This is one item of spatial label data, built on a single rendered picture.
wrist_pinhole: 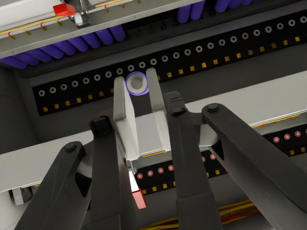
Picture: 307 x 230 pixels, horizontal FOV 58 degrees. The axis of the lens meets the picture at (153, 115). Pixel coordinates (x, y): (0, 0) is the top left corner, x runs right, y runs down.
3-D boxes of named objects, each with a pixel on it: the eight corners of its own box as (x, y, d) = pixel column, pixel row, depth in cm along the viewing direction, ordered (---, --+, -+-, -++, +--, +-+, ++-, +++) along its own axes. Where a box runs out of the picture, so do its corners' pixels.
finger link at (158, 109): (151, 110, 15) (165, 106, 15) (145, 69, 21) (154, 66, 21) (164, 153, 17) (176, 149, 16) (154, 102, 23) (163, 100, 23)
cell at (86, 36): (88, 39, 44) (75, 23, 38) (99, 35, 44) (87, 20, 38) (91, 49, 44) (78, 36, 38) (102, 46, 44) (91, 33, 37)
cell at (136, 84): (134, 96, 27) (128, 98, 21) (129, 78, 27) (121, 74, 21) (152, 91, 27) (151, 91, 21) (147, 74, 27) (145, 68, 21)
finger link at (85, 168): (126, 171, 15) (72, 185, 15) (124, 124, 19) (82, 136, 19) (117, 148, 14) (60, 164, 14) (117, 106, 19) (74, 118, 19)
